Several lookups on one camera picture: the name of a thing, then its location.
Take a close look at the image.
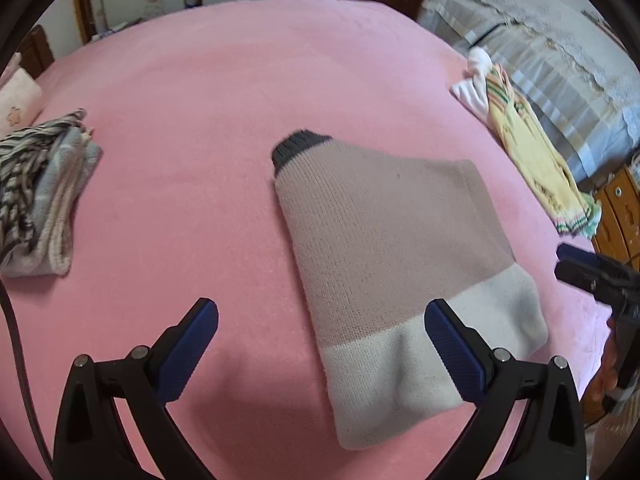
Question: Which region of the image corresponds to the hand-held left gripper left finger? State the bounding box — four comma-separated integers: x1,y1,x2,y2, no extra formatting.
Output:
52,297,219,480

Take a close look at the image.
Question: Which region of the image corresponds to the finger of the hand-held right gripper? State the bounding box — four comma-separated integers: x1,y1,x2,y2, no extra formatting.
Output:
554,259,631,307
556,242,621,273

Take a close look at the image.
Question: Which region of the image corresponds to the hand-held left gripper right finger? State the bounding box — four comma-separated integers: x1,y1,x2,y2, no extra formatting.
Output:
424,298,587,480

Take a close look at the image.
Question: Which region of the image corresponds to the colour block knit sweater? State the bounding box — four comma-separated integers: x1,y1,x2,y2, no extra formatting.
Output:
271,130,550,451

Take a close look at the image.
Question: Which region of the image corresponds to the person's right forearm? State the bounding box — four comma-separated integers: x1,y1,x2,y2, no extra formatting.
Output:
590,400,638,480

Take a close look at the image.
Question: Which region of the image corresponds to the person's right hand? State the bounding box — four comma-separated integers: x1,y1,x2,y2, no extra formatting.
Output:
597,317,621,403

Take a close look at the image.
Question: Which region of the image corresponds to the wooden cabinet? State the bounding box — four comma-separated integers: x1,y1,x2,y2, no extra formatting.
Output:
582,165,640,271

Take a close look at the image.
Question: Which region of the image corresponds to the yellow striped-hem garment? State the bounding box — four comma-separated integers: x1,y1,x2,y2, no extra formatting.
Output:
487,62,602,238

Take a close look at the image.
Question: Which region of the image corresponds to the white garment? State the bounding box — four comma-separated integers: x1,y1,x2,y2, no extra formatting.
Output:
449,46,501,123

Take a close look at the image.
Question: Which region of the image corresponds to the grey striped sofa bedding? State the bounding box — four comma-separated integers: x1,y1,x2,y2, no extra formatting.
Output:
417,0,640,186

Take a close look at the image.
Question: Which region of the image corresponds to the light blue-grey folded garment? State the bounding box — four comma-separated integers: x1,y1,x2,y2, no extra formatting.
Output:
30,127,103,221

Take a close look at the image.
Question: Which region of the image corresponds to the pink bed sheet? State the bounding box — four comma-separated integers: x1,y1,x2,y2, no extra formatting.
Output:
0,0,616,480

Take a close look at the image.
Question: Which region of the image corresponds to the striped folded garment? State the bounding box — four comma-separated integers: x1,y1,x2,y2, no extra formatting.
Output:
0,109,88,268

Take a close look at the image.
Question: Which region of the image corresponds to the wooden headboard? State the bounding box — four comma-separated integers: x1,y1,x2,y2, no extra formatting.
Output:
17,25,56,81

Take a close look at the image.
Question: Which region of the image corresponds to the dark brown strap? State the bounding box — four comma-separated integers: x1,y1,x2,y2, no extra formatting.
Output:
0,280,53,466

